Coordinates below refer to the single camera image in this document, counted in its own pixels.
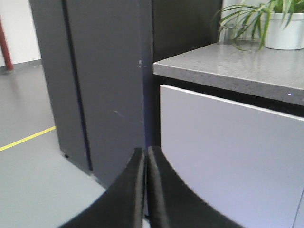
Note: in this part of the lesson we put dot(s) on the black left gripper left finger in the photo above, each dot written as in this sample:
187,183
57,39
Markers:
121,205

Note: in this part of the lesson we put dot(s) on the dark tall cabinet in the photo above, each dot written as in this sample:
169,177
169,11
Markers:
97,57

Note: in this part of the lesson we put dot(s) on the red pole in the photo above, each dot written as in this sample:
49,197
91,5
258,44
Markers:
5,50

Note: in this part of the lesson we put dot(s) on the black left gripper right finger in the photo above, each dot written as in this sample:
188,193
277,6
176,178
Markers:
171,203

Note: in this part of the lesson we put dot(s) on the white plant pot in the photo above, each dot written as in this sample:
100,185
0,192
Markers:
285,31

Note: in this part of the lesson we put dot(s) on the green potted plant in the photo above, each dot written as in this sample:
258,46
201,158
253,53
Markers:
248,19

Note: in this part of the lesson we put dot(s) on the grey counter drawer cabinet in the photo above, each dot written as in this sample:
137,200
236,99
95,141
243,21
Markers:
232,127

